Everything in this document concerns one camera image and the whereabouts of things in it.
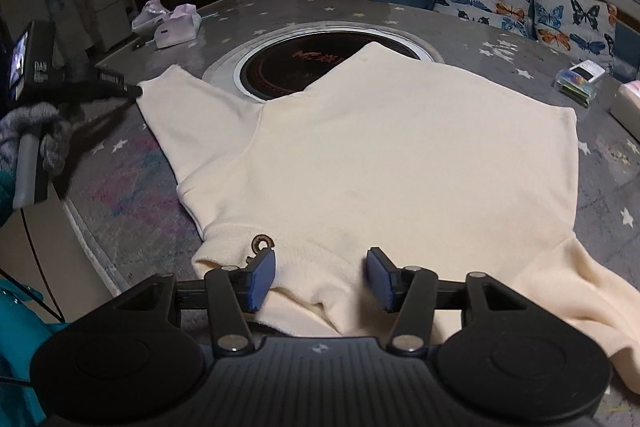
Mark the person's teal jacket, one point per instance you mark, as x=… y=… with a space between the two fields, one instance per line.
x=22 y=357

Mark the white refrigerator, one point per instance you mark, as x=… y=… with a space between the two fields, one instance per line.
x=102 y=2

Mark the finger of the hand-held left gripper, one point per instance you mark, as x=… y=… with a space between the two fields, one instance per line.
x=122 y=88
x=102 y=112

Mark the dark pen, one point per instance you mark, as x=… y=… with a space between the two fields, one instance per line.
x=143 y=44

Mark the large butterfly print pillow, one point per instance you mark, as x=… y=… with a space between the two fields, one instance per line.
x=482 y=2

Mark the small butterfly print pillow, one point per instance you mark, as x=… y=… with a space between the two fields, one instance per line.
x=575 y=24

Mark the white tissue box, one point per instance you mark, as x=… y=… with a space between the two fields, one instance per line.
x=627 y=107

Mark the cream sweater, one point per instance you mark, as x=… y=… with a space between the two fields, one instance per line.
x=380 y=167

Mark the round black induction cooker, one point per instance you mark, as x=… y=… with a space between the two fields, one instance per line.
x=295 y=67

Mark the clear box of colourful items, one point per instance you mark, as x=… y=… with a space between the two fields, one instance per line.
x=580 y=82

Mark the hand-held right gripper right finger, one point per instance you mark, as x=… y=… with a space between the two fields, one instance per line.
x=379 y=279

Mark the white tissue pack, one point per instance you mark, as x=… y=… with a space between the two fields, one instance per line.
x=176 y=29

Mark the person's left hand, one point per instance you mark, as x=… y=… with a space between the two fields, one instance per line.
x=50 y=142

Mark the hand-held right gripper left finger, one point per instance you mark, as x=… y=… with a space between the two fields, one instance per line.
x=263 y=279

